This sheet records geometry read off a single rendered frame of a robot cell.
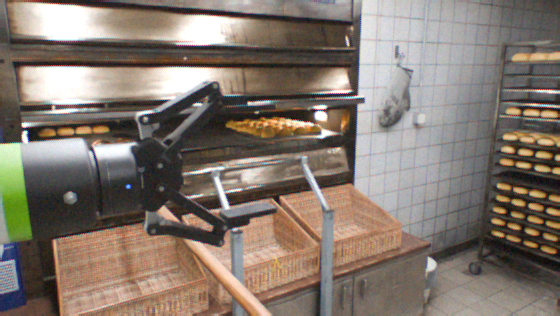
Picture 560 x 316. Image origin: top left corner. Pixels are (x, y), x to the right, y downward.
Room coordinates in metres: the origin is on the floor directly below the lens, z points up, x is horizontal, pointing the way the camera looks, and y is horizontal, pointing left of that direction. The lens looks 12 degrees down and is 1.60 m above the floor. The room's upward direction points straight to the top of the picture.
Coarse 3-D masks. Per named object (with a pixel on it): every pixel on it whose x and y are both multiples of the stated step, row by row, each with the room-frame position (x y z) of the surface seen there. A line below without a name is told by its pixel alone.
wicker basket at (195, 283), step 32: (64, 256) 1.68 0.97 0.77; (96, 256) 1.74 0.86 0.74; (128, 256) 1.80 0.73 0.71; (160, 256) 1.87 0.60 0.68; (192, 256) 1.69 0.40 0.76; (64, 288) 1.64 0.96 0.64; (96, 288) 1.69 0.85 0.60; (128, 288) 1.72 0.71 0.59; (160, 288) 1.72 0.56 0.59; (192, 288) 1.53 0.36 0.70
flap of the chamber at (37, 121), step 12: (288, 108) 2.22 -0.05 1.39; (300, 108) 2.32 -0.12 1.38; (312, 108) 2.43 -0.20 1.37; (324, 108) 2.55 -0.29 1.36; (24, 120) 1.55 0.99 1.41; (36, 120) 1.57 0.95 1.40; (48, 120) 1.59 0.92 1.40; (60, 120) 1.61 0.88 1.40; (72, 120) 1.65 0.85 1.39; (84, 120) 1.71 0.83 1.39; (96, 120) 1.77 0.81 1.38; (108, 120) 1.83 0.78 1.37
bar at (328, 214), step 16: (272, 160) 1.88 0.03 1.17; (288, 160) 1.92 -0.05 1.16; (304, 160) 1.96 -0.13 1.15; (192, 176) 1.66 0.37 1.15; (320, 192) 1.86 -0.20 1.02; (224, 208) 1.61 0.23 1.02; (240, 240) 1.53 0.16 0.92; (240, 256) 1.53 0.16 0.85; (240, 272) 1.53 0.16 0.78; (320, 304) 1.80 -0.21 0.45
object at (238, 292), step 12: (168, 216) 1.08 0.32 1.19; (192, 240) 0.92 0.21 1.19; (192, 252) 0.90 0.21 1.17; (204, 252) 0.86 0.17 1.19; (204, 264) 0.83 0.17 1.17; (216, 264) 0.80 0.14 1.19; (216, 276) 0.78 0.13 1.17; (228, 276) 0.75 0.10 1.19; (228, 288) 0.73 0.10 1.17; (240, 288) 0.71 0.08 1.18; (240, 300) 0.68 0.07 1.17; (252, 300) 0.67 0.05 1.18; (252, 312) 0.64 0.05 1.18; (264, 312) 0.63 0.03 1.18
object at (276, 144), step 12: (240, 144) 2.26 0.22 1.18; (252, 144) 2.26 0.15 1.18; (264, 144) 2.28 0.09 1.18; (276, 144) 2.32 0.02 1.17; (288, 144) 2.36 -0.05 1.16; (300, 144) 2.41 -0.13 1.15; (312, 144) 2.46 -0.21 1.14; (180, 156) 2.02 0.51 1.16; (192, 156) 2.05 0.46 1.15; (204, 156) 2.08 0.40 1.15; (216, 156) 2.12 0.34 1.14
